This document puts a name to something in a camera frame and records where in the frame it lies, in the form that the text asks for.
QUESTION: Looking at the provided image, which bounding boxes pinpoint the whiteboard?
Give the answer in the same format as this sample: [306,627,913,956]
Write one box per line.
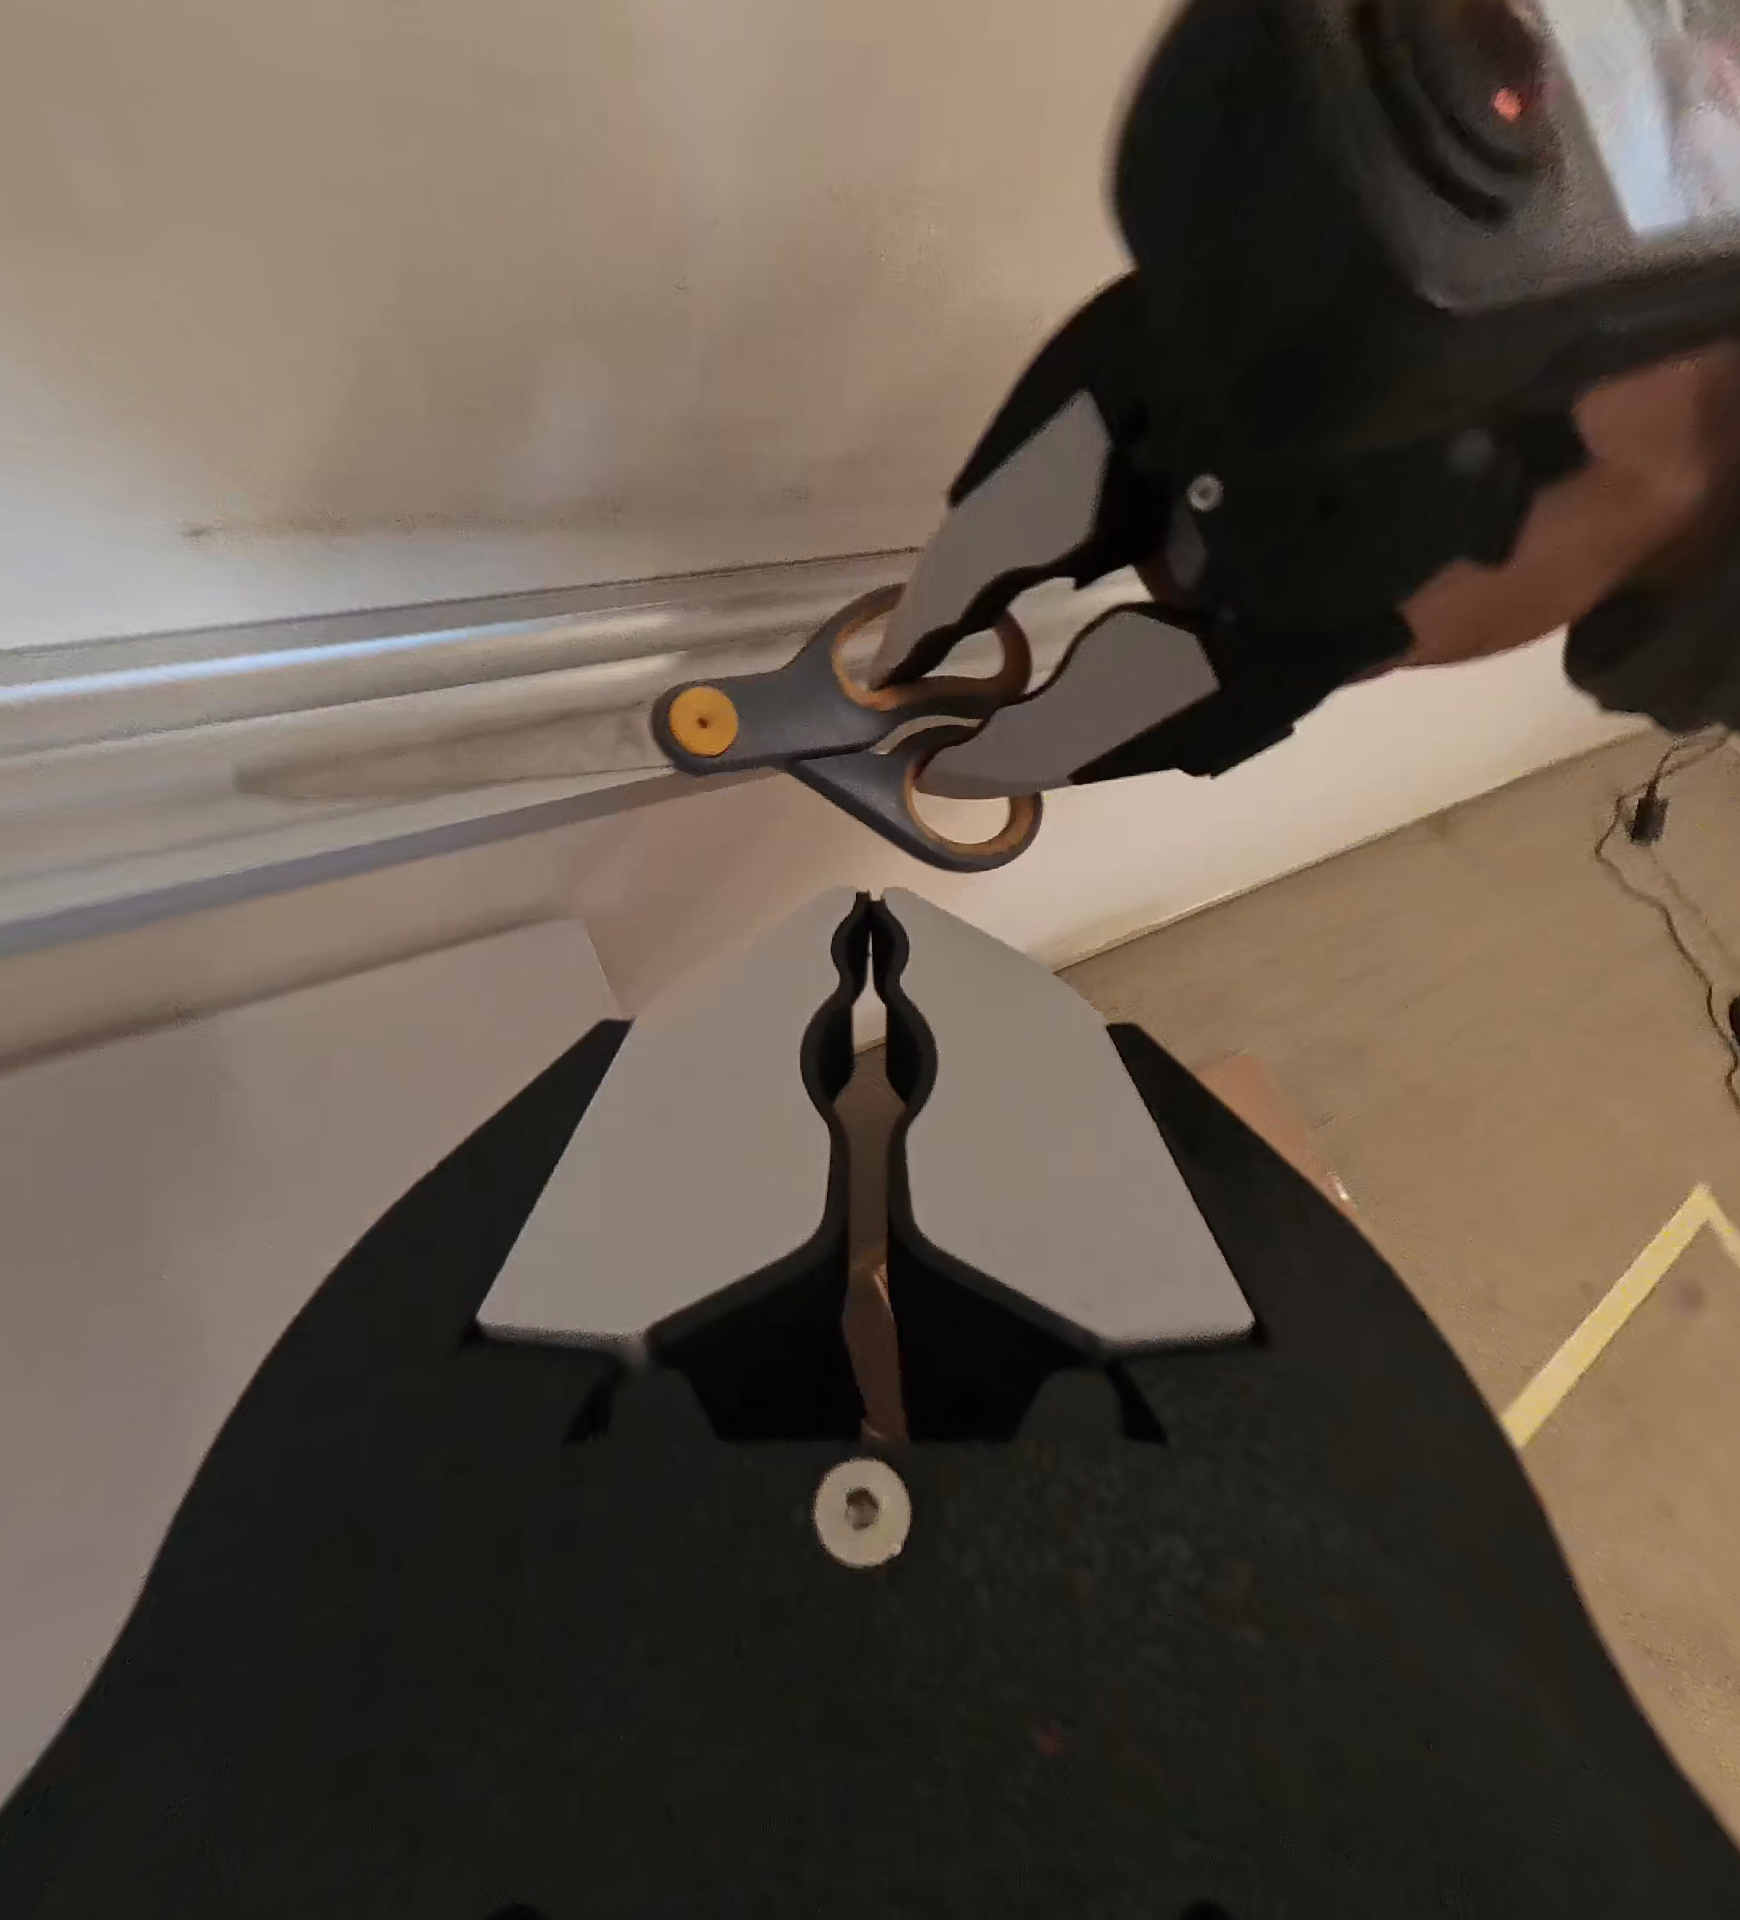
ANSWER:
[0,0,1158,985]

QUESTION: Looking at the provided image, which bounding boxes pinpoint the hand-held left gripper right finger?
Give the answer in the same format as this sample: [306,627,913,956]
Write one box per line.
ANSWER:
[879,887,1258,1350]

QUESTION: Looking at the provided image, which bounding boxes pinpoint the person's right forearm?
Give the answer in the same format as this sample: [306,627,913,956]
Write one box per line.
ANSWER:
[1564,306,1740,740]

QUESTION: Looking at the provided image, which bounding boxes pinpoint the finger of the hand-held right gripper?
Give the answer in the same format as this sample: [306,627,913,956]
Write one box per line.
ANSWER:
[914,607,1228,803]
[869,392,1120,699]

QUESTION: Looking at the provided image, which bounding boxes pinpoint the person's right hand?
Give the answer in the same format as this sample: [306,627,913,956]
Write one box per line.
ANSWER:
[1402,333,1740,674]

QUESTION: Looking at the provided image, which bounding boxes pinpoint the black power cable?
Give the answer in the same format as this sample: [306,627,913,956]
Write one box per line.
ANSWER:
[1594,731,1740,1143]

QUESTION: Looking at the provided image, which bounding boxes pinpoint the grey orange scissors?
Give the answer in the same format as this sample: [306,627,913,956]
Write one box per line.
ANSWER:
[233,582,1047,877]

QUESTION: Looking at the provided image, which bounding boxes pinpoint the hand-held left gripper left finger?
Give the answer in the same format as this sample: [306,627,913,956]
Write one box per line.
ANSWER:
[474,887,874,1347]

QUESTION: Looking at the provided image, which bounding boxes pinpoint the pale yellow floor tape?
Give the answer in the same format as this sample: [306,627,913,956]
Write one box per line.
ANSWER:
[1500,1185,1740,1449]

